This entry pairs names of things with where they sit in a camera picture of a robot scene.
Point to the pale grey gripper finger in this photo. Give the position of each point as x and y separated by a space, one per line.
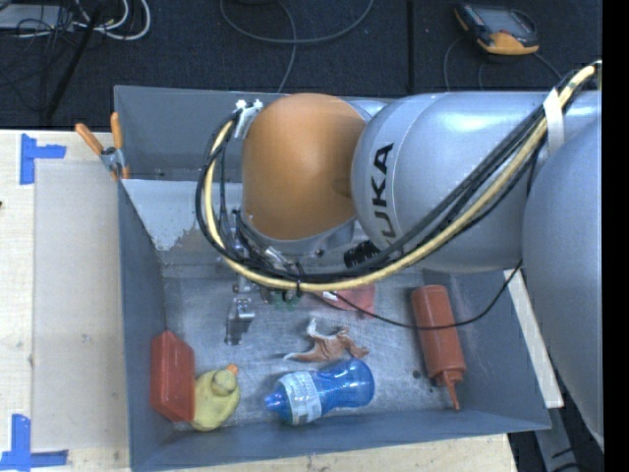
244 286
240 320

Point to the grey metal bin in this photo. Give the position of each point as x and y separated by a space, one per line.
275 332

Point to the brown toy horse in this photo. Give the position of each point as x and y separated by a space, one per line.
329 346

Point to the yellow toy duck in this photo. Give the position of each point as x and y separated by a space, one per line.
213 401

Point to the red-orange flat block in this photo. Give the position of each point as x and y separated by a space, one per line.
172 376

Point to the pink cloth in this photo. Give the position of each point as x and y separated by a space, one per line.
361 298

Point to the blue plastic bottle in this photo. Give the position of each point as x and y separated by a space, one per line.
326 391

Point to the red squeeze bottle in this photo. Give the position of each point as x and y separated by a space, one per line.
437 337

